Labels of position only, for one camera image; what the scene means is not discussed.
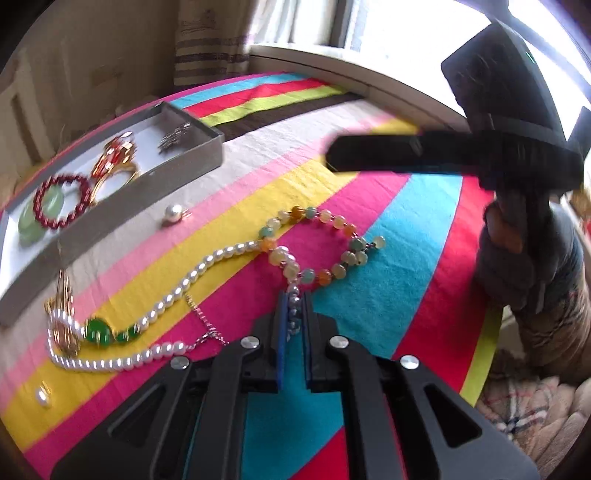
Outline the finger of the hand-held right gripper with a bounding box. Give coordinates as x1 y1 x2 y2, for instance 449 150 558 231
325 131 485 175

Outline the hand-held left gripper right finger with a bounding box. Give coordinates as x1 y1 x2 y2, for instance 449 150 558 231
302 291 541 480

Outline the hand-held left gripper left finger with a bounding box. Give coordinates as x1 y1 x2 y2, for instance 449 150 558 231
51 290 289 480

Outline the grey bead strand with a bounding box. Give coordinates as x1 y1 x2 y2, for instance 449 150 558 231
285 282 304 343

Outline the silver brooch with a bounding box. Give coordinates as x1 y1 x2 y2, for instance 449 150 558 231
158 123 194 152

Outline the gold ornament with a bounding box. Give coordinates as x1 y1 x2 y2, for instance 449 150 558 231
45 270 85 357

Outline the grey cardboard box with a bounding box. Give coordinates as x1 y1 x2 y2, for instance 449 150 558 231
0 100 225 326

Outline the gold bangle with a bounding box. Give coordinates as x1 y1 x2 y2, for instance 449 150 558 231
89 159 140 206

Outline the red coral brooch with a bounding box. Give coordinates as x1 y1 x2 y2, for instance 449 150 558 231
91 133 138 178

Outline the dark red bead bracelet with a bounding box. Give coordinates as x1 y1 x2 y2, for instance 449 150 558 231
33 172 93 230

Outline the green jade bangle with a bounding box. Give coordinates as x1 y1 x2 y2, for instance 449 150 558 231
17 185 66 246

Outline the person's right forearm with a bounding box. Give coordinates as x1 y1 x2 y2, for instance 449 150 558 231
475 196 591 386

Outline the person's right hand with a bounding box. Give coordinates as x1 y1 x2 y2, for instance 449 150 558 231
483 200 526 254

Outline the white window sill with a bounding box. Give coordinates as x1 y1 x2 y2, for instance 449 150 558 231
249 43 467 121

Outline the window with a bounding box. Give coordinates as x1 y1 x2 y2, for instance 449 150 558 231
342 0 513 77

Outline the patterned curtain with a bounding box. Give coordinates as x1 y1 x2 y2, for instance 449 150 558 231
174 0 259 89

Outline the plaid cloth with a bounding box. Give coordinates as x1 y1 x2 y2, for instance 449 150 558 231
475 348 591 467

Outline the multicolour bead bracelet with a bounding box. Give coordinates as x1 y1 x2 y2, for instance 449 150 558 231
259 206 387 291

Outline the thin silver chain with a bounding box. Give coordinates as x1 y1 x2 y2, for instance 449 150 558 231
185 294 229 348

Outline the white pearl necklace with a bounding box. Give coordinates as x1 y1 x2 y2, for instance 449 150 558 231
46 239 265 373

